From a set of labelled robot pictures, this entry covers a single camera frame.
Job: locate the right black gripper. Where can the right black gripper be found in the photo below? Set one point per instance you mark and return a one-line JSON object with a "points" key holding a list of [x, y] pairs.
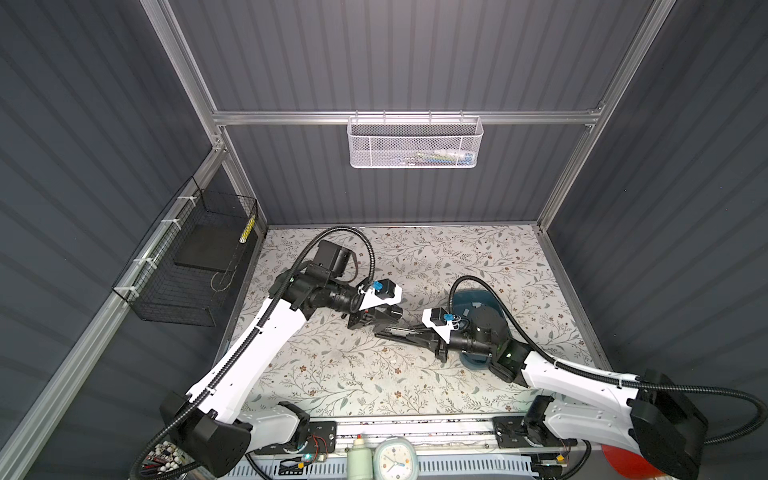
{"points": [[437, 344]]}

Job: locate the mint analog clock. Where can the mint analog clock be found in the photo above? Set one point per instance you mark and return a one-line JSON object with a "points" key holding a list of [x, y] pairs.
{"points": [[395, 459]]}

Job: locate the pale green glue bottle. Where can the pale green glue bottle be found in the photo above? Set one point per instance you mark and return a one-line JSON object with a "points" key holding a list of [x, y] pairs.
{"points": [[359, 461]]}

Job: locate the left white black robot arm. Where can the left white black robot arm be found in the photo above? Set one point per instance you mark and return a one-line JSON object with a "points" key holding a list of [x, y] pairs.
{"points": [[202, 428]]}

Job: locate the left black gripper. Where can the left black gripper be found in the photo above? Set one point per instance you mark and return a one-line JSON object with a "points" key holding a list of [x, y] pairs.
{"points": [[366, 316]]}

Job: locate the white wire mesh basket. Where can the white wire mesh basket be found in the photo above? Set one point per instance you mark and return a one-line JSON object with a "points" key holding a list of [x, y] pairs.
{"points": [[414, 141]]}

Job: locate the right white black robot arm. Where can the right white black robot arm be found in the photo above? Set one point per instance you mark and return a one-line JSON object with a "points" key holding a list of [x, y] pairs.
{"points": [[648, 415]]}

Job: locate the clear cup of pens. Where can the clear cup of pens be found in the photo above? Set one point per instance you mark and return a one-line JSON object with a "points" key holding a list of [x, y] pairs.
{"points": [[165, 457]]}

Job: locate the teal plastic tray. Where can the teal plastic tray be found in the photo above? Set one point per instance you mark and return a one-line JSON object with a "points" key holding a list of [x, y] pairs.
{"points": [[482, 327]]}

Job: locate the yellow marker in basket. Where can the yellow marker in basket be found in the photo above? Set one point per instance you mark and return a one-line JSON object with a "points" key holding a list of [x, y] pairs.
{"points": [[247, 229]]}

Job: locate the red pencil cup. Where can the red pencil cup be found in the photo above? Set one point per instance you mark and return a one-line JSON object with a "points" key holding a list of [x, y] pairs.
{"points": [[630, 465]]}

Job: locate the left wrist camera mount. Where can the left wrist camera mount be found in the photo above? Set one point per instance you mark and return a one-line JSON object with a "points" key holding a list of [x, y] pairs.
{"points": [[383, 292]]}

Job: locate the black wire basket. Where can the black wire basket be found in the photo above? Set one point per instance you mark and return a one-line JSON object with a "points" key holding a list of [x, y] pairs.
{"points": [[190, 268]]}

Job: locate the black notebook in basket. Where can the black notebook in basket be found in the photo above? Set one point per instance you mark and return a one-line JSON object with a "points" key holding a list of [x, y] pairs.
{"points": [[210, 248]]}

